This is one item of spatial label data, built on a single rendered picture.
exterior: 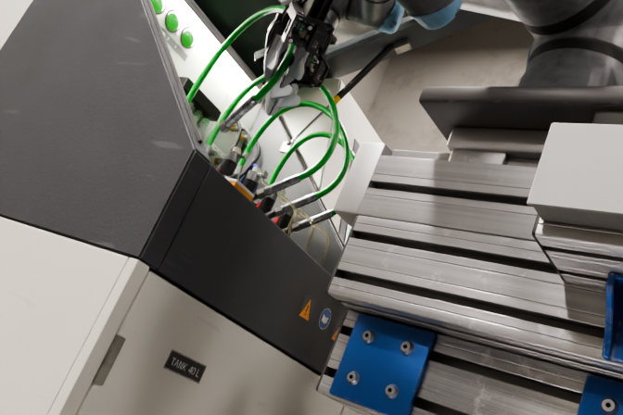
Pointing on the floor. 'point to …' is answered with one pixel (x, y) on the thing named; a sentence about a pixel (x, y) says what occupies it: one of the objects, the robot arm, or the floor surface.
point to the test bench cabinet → (57, 317)
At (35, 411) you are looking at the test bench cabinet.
